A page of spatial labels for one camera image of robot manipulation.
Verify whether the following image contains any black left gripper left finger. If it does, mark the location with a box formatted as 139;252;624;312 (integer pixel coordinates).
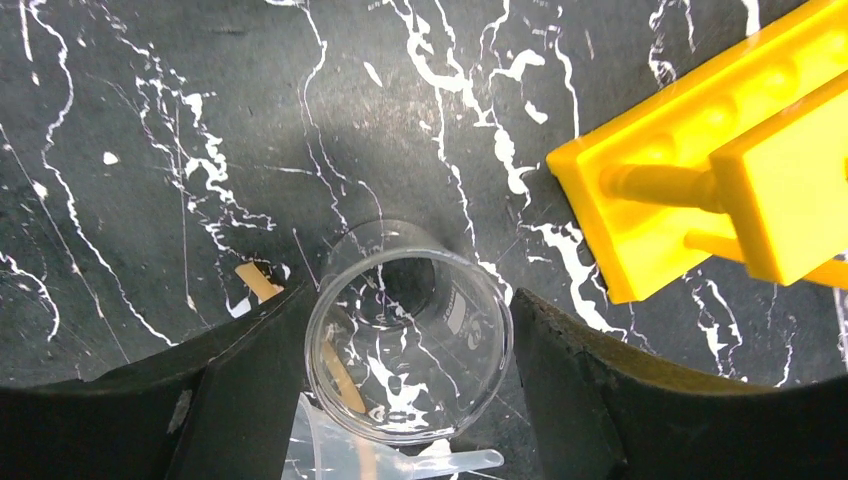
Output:
1;284;317;479

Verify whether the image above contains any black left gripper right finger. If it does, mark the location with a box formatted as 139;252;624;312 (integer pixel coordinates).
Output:
510;289;847;479

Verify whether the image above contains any clear plastic funnel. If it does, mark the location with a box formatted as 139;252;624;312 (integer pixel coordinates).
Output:
281;394;504;479

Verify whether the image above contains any tan rubber tube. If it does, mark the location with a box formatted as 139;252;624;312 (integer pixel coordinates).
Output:
235;262;366;414

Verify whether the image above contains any clear glass beaker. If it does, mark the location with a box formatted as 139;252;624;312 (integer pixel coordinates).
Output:
304;220;514;445

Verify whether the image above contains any yellow test tube rack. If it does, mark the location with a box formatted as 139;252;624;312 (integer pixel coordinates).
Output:
547;1;847;304

